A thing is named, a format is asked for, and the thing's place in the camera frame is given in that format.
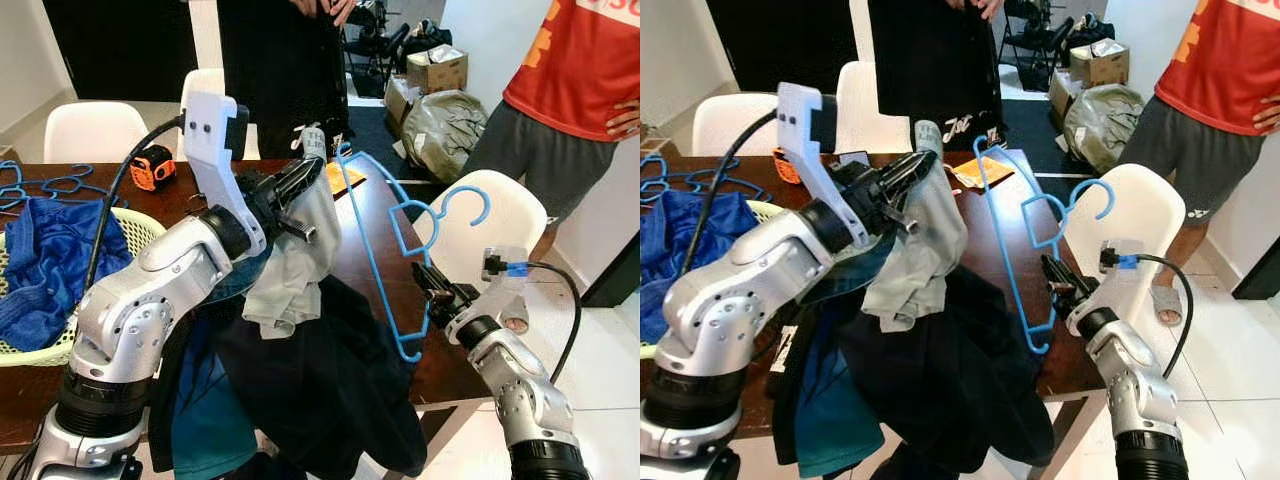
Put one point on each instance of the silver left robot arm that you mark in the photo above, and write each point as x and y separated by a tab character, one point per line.
720	310
130	320

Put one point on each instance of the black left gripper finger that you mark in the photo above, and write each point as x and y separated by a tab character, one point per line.
302	178
910	172

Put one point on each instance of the blue cloth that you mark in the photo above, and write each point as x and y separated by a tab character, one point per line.
690	240
50	260

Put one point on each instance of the black folding stand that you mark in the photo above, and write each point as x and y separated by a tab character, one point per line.
380	40
1040	35

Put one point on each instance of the dark wooden table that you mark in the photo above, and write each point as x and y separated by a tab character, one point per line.
150	200
1000	215

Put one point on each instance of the blue plastic hanger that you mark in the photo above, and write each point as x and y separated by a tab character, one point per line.
650	160
1007	250
8	164
373	255
70	185
710	180

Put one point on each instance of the cardboard box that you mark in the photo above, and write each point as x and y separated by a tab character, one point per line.
397	100
1100	65
1060	95
440	72

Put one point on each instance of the black garment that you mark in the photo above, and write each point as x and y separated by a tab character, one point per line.
330	400
960	400

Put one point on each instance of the orange black tape measure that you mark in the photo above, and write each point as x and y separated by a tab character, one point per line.
783	168
150	170

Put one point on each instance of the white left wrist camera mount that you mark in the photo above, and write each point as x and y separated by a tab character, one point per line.
210	135
800	125

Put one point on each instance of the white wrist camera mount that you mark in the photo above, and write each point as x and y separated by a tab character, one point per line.
210	135
497	300
1115	290
800	125

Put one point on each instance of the person in red shirt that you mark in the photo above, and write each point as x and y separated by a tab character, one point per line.
1220	60
580	60

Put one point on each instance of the olive green bag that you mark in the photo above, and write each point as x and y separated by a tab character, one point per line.
1105	125
445	130

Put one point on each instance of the pale green laundry basket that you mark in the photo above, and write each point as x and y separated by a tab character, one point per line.
765	210
140	232

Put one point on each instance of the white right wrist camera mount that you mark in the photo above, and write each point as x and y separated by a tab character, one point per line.
497	300
1115	290

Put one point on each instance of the orange paper sheet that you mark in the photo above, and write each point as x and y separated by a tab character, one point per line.
340	178
975	172

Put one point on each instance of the person in black clothes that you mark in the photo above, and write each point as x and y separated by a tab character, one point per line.
930	60
280	70

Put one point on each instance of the teal garment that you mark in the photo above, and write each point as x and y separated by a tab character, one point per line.
215	420
835	410

